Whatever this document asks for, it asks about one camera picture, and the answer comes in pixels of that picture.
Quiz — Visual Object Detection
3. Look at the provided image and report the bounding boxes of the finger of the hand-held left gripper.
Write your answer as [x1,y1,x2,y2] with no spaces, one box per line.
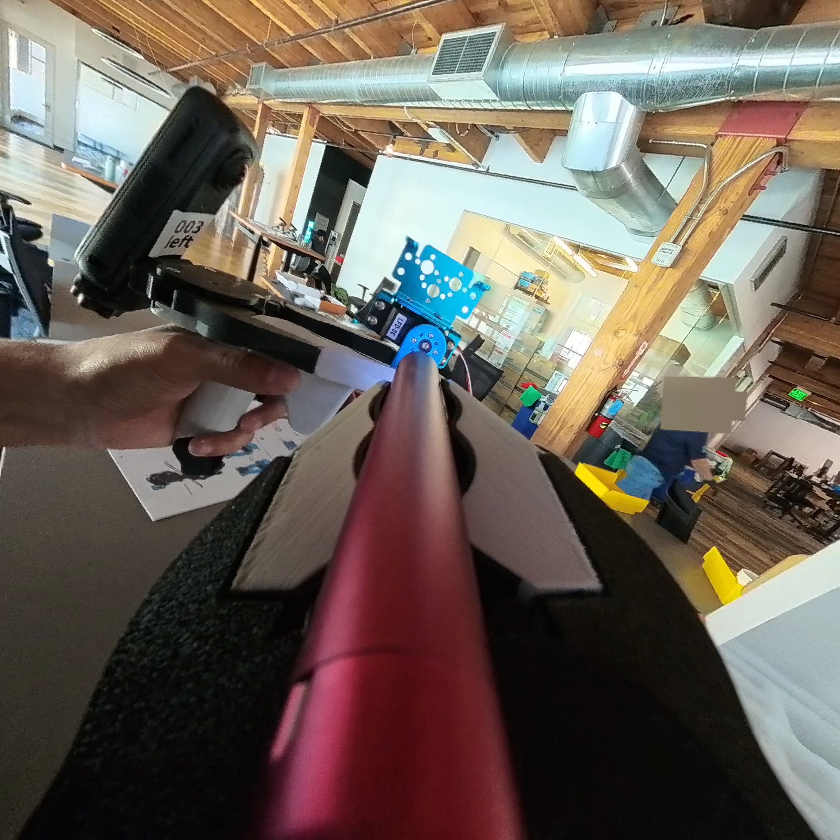
[314,346,399,391]

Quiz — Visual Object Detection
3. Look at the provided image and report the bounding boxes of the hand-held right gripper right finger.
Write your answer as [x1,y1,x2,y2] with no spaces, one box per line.
[440,381,603,595]

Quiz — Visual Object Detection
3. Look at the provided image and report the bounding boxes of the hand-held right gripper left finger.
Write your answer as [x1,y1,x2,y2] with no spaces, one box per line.
[230,382,395,595]

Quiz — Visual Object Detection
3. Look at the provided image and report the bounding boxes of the blue toy robot arm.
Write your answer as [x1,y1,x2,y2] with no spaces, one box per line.
[363,236,493,396]

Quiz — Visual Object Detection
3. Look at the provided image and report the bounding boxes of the red electric screwdriver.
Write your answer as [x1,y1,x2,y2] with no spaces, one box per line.
[248,354,527,840]

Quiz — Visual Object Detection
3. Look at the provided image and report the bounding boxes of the cluttered wooden desk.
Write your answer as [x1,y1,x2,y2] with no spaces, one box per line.
[271,271,383,343]

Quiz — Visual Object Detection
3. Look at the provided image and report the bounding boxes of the standing desk wooden top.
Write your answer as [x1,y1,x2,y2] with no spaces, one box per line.
[228,212,330,278]

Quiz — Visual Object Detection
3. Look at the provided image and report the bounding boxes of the person's left hand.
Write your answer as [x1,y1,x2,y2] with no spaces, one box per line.
[66,326,303,458]

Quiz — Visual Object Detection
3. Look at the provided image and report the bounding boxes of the large yellow plastic bin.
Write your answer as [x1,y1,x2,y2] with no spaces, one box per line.
[574,461,652,516]

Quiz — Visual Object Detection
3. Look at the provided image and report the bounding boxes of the blue plastic bin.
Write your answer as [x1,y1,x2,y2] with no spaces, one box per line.
[511,394,547,442]

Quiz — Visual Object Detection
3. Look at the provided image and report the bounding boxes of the grey trash bin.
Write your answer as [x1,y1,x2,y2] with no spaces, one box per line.
[573,422,639,468]

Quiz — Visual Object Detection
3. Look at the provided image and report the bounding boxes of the red fire extinguisher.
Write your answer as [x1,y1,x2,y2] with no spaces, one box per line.
[585,386,626,438]

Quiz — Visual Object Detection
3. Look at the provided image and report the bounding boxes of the printed instruction sheet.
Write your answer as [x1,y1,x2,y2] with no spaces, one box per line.
[107,420,311,524]

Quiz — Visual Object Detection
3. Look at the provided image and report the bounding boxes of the small yellow plastic bin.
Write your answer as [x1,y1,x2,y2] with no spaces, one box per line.
[701,545,747,606]

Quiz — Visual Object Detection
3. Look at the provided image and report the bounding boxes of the glass office partition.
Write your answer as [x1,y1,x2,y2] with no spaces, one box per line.
[451,209,747,422]

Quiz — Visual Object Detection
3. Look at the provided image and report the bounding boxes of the row of wooden desks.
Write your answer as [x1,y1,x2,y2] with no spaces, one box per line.
[734,445,840,543]

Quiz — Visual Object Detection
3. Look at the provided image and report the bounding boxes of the white orange cardboard box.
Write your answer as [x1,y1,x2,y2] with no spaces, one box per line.
[701,537,840,840]

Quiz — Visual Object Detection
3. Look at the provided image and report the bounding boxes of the wooden support post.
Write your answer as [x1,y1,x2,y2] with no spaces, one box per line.
[530,133,799,458]

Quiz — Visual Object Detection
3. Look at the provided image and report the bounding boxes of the large silver duct branch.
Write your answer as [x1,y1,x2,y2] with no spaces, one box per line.
[560,91,678,238]

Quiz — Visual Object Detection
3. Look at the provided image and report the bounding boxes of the silver spiral ventilation duct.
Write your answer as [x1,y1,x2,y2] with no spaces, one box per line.
[247,21,840,114]

